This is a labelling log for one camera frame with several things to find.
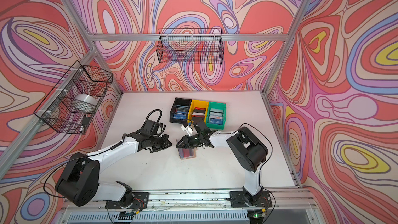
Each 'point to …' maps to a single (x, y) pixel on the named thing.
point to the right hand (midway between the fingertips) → (180, 149)
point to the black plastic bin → (179, 111)
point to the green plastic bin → (216, 115)
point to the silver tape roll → (85, 103)
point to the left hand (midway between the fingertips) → (174, 143)
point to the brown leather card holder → (187, 153)
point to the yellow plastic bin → (196, 103)
